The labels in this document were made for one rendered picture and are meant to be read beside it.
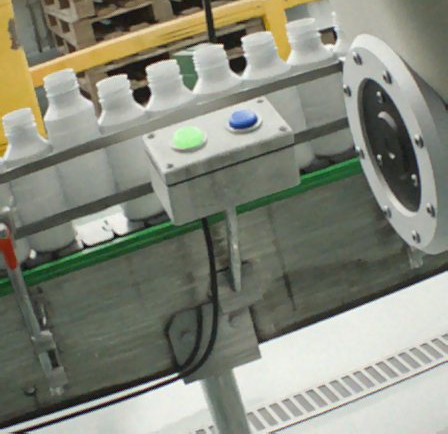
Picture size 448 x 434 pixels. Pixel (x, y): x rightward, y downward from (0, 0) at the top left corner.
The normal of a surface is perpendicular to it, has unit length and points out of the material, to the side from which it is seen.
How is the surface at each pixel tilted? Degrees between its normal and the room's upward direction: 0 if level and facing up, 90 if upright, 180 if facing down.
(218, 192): 110
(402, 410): 0
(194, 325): 90
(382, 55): 47
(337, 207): 90
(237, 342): 90
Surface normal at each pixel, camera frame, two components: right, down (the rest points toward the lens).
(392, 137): -0.93, 0.32
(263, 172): 0.34, 0.53
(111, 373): 0.28, 0.23
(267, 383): -0.25, -0.92
